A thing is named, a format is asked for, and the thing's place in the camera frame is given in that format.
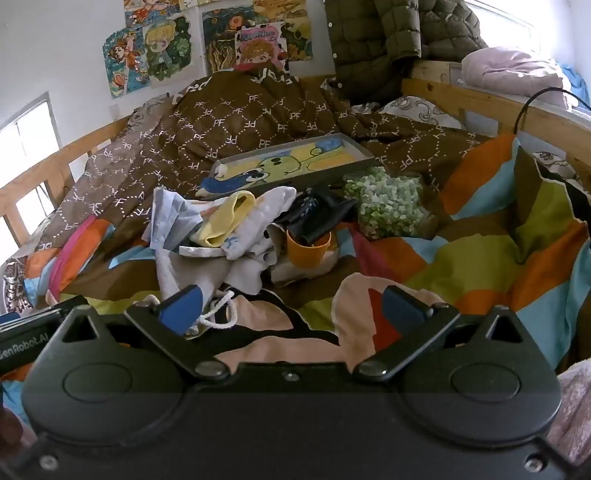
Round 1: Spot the white swirl patterned pillow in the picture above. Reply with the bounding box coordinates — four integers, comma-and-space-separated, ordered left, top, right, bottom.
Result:
379, 95, 468, 131

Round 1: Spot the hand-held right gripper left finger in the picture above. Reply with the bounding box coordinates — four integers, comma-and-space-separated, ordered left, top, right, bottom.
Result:
60, 285, 230, 380

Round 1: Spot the black cloth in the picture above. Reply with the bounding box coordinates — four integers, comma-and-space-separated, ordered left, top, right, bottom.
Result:
276, 187, 358, 245

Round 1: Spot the light blue cloth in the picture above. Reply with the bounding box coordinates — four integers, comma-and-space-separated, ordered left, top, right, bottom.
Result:
558, 61, 591, 108

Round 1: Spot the small pink cartoon poster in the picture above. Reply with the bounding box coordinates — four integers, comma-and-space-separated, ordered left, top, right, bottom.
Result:
234, 21, 290, 73

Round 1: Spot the wooden bed frame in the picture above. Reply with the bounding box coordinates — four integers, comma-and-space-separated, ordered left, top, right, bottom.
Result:
0, 60, 591, 243

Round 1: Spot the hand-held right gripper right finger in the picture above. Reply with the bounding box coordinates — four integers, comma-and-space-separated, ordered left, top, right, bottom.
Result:
356, 285, 527, 381

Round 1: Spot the pile of cloths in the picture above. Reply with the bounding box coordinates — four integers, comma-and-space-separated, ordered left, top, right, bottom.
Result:
141, 186, 208, 252

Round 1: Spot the bag of green white pieces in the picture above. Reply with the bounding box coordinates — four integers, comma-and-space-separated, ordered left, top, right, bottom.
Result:
342, 166, 439, 241

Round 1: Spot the pile of light clothes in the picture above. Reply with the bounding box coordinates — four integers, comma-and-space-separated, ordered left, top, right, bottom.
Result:
154, 240, 280, 332

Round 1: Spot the window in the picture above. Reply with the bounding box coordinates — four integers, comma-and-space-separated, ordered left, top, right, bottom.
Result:
0, 91, 62, 243

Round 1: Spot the black cable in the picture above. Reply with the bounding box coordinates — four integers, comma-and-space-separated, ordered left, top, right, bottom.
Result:
514, 87, 591, 136

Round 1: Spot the white cloth with blue print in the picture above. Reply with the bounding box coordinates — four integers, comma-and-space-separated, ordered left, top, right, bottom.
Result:
221, 186, 297, 274

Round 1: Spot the brown patterned quilt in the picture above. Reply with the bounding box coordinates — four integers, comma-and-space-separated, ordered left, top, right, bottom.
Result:
41, 62, 490, 252

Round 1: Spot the blond cartoon figure wall poster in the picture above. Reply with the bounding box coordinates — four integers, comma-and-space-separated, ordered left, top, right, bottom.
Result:
103, 13, 193, 99

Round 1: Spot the yellow cloth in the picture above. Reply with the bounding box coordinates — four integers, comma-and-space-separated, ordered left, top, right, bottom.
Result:
191, 191, 257, 248

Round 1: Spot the grey cartoon print tray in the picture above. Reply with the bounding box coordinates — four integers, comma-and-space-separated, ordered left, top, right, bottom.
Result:
196, 133, 377, 199

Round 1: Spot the olive puffer jacket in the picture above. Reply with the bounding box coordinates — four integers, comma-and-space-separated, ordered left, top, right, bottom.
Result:
323, 0, 490, 106

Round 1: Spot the pale pink blanket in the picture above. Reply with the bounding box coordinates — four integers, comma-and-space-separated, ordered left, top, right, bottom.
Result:
461, 47, 574, 110

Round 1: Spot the yellow and dark painted poster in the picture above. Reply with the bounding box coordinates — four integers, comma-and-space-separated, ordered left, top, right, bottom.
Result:
201, 4, 315, 75

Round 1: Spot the orange cup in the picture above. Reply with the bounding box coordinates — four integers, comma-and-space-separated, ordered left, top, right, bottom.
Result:
285, 228, 333, 271

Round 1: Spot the yellow landscape wall poster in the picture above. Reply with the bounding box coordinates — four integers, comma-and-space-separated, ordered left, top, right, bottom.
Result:
252, 0, 325, 16

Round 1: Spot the cartoon children wall poster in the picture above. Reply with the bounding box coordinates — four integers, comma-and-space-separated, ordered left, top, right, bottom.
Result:
123, 0, 198, 21

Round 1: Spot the pink fleece cloth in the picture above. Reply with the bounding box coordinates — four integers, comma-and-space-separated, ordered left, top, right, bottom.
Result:
549, 359, 591, 464

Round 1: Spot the colourful patchwork bed sheet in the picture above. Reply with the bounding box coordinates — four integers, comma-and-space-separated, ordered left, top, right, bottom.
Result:
0, 134, 591, 381

